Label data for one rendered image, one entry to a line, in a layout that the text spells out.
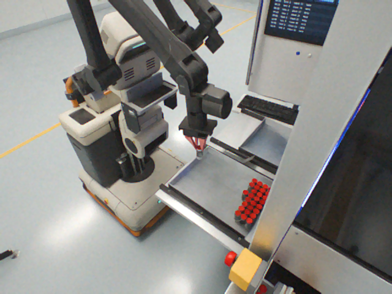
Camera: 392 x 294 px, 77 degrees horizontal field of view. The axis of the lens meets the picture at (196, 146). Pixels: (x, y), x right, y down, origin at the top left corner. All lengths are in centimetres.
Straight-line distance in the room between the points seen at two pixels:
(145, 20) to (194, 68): 15
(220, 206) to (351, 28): 74
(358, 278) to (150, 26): 68
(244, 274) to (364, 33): 56
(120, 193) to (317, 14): 151
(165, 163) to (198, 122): 121
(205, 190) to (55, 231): 140
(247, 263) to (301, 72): 111
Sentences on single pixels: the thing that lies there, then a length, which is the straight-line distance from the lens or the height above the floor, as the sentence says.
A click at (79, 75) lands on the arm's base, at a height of 121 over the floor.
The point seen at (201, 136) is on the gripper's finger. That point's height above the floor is 121.
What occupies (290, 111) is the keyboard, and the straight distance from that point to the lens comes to 152.
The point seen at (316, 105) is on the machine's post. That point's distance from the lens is 37.
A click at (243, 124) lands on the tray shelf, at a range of 127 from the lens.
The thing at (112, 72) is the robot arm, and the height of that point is 125.
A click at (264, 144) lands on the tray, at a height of 88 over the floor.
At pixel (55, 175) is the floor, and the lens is 246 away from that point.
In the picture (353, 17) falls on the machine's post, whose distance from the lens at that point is 33.
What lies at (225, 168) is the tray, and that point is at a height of 88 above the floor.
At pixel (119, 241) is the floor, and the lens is 191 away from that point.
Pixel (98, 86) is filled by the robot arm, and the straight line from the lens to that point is 94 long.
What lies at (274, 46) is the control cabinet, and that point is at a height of 112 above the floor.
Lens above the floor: 168
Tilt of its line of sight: 45 degrees down
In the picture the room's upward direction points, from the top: straight up
